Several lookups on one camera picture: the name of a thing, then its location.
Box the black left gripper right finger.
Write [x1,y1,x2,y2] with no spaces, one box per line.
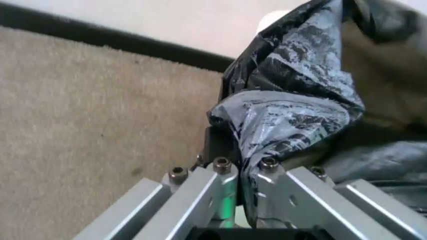
[254,156,427,240]

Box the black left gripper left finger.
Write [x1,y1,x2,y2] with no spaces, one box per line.
[71,126,242,240]

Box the black plastic garbage bag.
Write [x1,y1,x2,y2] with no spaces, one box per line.
[205,0,427,227]

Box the white trash bin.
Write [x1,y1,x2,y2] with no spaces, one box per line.
[255,8,295,34]

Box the beige carpet rug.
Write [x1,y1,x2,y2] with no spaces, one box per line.
[0,24,225,240]

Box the black baseboard strip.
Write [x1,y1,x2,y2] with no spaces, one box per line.
[0,2,237,73]

